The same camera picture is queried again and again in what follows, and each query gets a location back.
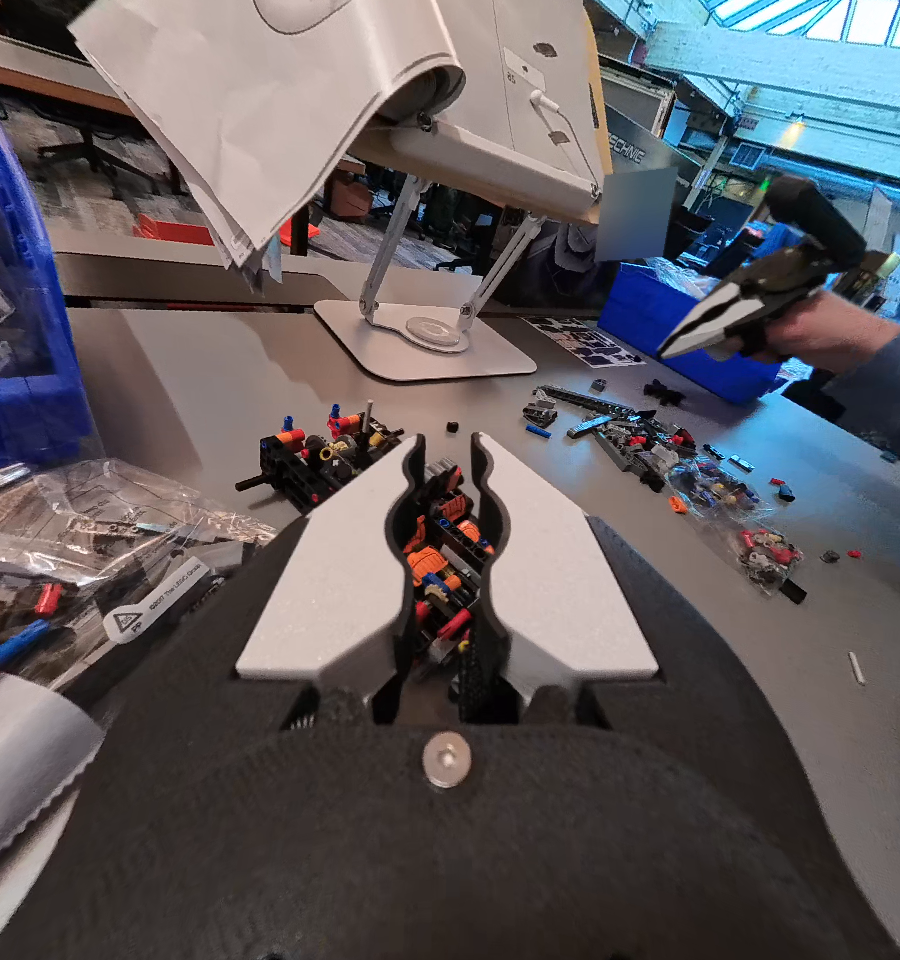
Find blue plastic bin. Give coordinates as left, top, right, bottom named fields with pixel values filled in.
left=0, top=97, right=95, bottom=470
left=598, top=262, right=785, bottom=406

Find clear bag of lego parts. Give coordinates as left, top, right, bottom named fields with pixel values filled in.
left=0, top=459, right=279, bottom=691

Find partly built lego model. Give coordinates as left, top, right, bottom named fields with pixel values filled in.
left=236, top=399, right=496, bottom=684

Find small bag of blue pieces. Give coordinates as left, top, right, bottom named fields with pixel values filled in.
left=667, top=457, right=766, bottom=519

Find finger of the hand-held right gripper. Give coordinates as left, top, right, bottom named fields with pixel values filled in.
left=675, top=281, right=751, bottom=346
left=658, top=311, right=745, bottom=361

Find white instruction booklet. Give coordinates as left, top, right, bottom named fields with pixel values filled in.
left=67, top=0, right=468, bottom=271

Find black office chair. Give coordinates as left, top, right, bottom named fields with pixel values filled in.
left=37, top=112, right=189, bottom=196

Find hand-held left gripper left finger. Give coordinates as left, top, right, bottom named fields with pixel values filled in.
left=236, top=433, right=429, bottom=725

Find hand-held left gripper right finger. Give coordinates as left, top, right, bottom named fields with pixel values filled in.
left=471, top=431, right=660, bottom=725

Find white cable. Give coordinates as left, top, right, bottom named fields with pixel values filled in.
left=528, top=88, right=605, bottom=189

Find small bag of red pieces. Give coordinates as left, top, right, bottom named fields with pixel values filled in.
left=735, top=525, right=805, bottom=594

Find white folding stand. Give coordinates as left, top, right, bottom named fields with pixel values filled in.
left=313, top=0, right=616, bottom=384

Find person's right forearm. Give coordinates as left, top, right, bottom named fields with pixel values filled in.
left=825, top=330, right=900, bottom=470

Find pile of lego pieces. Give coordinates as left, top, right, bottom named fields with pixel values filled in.
left=523, top=382, right=699, bottom=492

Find person's right hand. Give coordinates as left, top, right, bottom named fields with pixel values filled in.
left=765, top=288, right=900, bottom=376

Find wooden desk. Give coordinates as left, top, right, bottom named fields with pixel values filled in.
left=0, top=33, right=132, bottom=117

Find sticker sheet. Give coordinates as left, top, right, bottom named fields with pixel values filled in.
left=521, top=315, right=646, bottom=370

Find crumpled clear plastic bags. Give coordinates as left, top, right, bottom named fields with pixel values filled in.
left=645, top=255, right=729, bottom=297

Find dark lego box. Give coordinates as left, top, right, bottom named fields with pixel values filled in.
left=487, top=105, right=680, bottom=309

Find red plastic object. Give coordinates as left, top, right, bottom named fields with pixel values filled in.
left=133, top=213, right=215, bottom=247

